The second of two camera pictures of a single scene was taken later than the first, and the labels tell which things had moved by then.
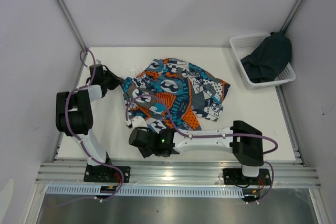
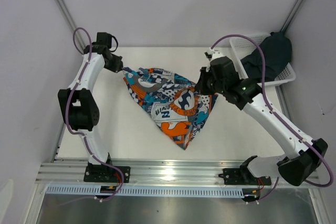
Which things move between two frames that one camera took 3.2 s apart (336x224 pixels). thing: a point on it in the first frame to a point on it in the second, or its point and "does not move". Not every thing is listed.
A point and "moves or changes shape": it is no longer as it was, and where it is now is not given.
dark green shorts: [263, 65] does not move
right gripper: [145, 153] to [200, 86]
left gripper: [116, 81] to [118, 64]
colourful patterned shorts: [190, 94] moves or changes shape
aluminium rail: [282, 174] does not move
